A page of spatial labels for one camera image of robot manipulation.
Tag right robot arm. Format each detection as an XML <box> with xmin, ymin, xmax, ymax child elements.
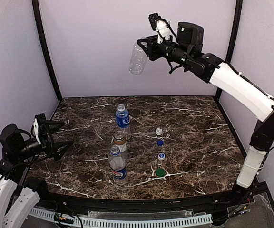
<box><xmin>137</xmin><ymin>19</ymin><xmax>274</xmax><ymax>189</ymax></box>

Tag right black frame post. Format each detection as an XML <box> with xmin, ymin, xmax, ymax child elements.
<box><xmin>214</xmin><ymin>0</ymin><xmax>244</xmax><ymax>98</ymax></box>

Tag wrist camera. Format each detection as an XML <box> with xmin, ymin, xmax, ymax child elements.
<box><xmin>148</xmin><ymin>13</ymin><xmax>172</xmax><ymax>44</ymax></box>
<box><xmin>31</xmin><ymin>118</ymin><xmax>41</xmax><ymax>145</ymax></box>

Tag white bottle cap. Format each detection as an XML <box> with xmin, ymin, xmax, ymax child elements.
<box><xmin>155</xmin><ymin>127</ymin><xmax>163</xmax><ymax>136</ymax></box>

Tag green cap coffee bottle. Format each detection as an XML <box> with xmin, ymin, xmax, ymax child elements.
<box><xmin>114</xmin><ymin>131</ymin><xmax>128</xmax><ymax>160</ymax></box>

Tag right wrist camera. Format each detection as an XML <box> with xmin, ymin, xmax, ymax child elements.
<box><xmin>148</xmin><ymin>13</ymin><xmax>172</xmax><ymax>44</ymax></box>

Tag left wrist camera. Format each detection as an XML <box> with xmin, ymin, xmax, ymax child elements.
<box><xmin>31</xmin><ymin>118</ymin><xmax>41</xmax><ymax>145</ymax></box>

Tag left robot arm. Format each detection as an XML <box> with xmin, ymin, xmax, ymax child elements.
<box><xmin>0</xmin><ymin>113</ymin><xmax>73</xmax><ymax>228</ymax></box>

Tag clear white cap bottle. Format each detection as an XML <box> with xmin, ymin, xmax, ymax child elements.
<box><xmin>129</xmin><ymin>42</ymin><xmax>148</xmax><ymax>75</ymax></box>

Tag black frame post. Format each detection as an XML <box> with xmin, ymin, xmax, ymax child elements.
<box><xmin>214</xmin><ymin>0</ymin><xmax>244</xmax><ymax>98</ymax></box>
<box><xmin>31</xmin><ymin>0</ymin><xmax>63</xmax><ymax>103</ymax></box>

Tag blue label water bottle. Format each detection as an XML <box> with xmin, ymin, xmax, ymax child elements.
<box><xmin>116</xmin><ymin>104</ymin><xmax>131</xmax><ymax>140</ymax></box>

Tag green bottle cap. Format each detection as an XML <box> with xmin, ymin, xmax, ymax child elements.
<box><xmin>155</xmin><ymin>168</ymin><xmax>166</xmax><ymax>177</ymax></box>

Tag Pepsi label bottle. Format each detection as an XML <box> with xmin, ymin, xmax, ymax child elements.
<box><xmin>108</xmin><ymin>145</ymin><xmax>127</xmax><ymax>185</ymax></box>

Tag dark blue bottle cap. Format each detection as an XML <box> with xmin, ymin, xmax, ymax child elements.
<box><xmin>157</xmin><ymin>140</ymin><xmax>164</xmax><ymax>146</ymax></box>

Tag left black frame post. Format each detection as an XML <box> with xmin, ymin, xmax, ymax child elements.
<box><xmin>31</xmin><ymin>0</ymin><xmax>63</xmax><ymax>103</ymax></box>

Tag black front rail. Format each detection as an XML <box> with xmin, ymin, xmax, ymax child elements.
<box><xmin>36</xmin><ymin>189</ymin><xmax>250</xmax><ymax>214</ymax></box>

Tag white slotted cable duct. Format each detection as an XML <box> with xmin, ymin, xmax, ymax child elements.
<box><xmin>29</xmin><ymin>206</ymin><xmax>213</xmax><ymax>228</ymax></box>

